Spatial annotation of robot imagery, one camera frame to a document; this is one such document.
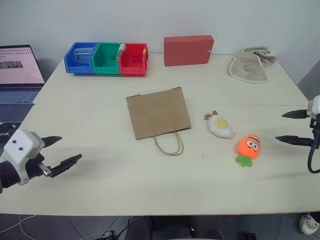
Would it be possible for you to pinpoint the clear plastic cup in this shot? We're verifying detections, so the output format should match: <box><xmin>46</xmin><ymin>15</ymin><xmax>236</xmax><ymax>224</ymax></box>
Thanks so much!
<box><xmin>72</xmin><ymin>44</ymin><xmax>97</xmax><ymax>67</ymax></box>

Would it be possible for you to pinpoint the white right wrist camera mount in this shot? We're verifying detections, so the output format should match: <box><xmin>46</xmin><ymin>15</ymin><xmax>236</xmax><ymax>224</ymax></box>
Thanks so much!
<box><xmin>306</xmin><ymin>94</ymin><xmax>320</xmax><ymax>119</ymax></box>

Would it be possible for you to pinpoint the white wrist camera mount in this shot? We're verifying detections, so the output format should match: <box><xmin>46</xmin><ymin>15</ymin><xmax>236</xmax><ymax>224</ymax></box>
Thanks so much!
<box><xmin>306</xmin><ymin>94</ymin><xmax>320</xmax><ymax>119</ymax></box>
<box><xmin>3</xmin><ymin>128</ymin><xmax>45</xmax><ymax>186</ymax></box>

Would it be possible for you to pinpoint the white floor cable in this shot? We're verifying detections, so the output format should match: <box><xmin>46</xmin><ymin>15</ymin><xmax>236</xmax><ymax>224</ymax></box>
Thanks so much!
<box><xmin>0</xmin><ymin>213</ymin><xmax>32</xmax><ymax>236</ymax></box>

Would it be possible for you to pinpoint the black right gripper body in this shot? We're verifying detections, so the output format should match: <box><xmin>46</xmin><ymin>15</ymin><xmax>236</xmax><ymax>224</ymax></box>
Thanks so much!
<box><xmin>309</xmin><ymin>117</ymin><xmax>320</xmax><ymax>151</ymax></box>

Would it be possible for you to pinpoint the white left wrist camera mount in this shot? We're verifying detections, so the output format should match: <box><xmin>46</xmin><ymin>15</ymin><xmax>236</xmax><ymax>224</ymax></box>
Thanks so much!
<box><xmin>3</xmin><ymin>128</ymin><xmax>45</xmax><ymax>186</ymax></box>

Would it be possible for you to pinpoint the open laptop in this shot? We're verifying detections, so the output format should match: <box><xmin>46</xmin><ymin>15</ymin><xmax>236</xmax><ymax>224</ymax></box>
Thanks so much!
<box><xmin>0</xmin><ymin>44</ymin><xmax>47</xmax><ymax>106</ymax></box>

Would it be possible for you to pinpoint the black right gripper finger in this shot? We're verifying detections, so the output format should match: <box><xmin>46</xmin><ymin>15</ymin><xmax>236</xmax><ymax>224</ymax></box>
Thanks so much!
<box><xmin>274</xmin><ymin>135</ymin><xmax>315</xmax><ymax>149</ymax></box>
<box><xmin>281</xmin><ymin>108</ymin><xmax>309</xmax><ymax>120</ymax></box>

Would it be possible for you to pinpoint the dark rounded shape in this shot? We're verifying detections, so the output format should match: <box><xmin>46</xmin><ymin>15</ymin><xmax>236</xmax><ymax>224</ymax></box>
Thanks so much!
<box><xmin>124</xmin><ymin>215</ymin><xmax>219</xmax><ymax>240</ymax></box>

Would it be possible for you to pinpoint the white egg plush toy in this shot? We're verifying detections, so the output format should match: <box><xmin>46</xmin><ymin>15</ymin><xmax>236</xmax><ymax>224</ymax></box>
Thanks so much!
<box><xmin>203</xmin><ymin>109</ymin><xmax>237</xmax><ymax>141</ymax></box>

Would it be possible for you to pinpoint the beige towel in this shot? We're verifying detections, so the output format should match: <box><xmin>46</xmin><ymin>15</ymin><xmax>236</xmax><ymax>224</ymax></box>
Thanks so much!
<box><xmin>227</xmin><ymin>46</ymin><xmax>278</xmax><ymax>84</ymax></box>

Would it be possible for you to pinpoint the orange carrot plush toy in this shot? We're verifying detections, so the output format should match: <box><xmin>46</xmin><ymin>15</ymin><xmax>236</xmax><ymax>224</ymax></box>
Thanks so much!
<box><xmin>234</xmin><ymin>133</ymin><xmax>262</xmax><ymax>169</ymax></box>

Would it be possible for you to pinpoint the green plastic bin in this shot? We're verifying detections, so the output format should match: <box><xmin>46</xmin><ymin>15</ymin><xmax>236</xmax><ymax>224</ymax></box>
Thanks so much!
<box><xmin>92</xmin><ymin>42</ymin><xmax>124</xmax><ymax>76</ymax></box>

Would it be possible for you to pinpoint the red rectangular box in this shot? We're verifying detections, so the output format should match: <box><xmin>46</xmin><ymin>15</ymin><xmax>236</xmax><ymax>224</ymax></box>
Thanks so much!
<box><xmin>163</xmin><ymin>34</ymin><xmax>215</xmax><ymax>68</ymax></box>

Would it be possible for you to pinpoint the black device with white parts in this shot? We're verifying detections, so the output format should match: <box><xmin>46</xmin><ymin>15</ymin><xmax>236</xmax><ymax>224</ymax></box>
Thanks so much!
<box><xmin>0</xmin><ymin>121</ymin><xmax>24</xmax><ymax>144</ymax></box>

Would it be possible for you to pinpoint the red plastic bin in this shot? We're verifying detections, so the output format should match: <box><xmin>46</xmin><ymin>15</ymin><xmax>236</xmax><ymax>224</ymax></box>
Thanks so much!
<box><xmin>118</xmin><ymin>42</ymin><xmax>150</xmax><ymax>77</ymax></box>

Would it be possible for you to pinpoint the black floor cable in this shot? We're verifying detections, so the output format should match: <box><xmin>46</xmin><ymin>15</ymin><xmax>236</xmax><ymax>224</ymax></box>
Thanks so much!
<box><xmin>94</xmin><ymin>216</ymin><xmax>131</xmax><ymax>240</ymax></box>

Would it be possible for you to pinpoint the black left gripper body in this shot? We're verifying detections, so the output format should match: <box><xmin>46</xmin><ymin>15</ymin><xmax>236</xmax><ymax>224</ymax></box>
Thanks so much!
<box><xmin>24</xmin><ymin>153</ymin><xmax>54</xmax><ymax>180</ymax></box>

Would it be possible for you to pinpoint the blue plastic bin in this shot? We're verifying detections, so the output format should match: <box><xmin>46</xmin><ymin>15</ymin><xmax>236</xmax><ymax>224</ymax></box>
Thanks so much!
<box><xmin>64</xmin><ymin>41</ymin><xmax>99</xmax><ymax>75</ymax></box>

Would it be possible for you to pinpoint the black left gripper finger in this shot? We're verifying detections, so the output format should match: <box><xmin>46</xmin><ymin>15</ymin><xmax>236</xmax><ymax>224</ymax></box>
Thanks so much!
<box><xmin>48</xmin><ymin>154</ymin><xmax>83</xmax><ymax>179</ymax></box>
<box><xmin>40</xmin><ymin>135</ymin><xmax>63</xmax><ymax>149</ymax></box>

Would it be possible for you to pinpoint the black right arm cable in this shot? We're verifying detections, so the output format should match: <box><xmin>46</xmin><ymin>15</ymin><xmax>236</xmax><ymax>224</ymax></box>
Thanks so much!
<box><xmin>307</xmin><ymin>139</ymin><xmax>320</xmax><ymax>174</ymax></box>

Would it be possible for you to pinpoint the brown paper bag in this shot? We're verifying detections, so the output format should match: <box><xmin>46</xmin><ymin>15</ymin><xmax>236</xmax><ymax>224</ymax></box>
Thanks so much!
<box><xmin>125</xmin><ymin>86</ymin><xmax>193</xmax><ymax>157</ymax></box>

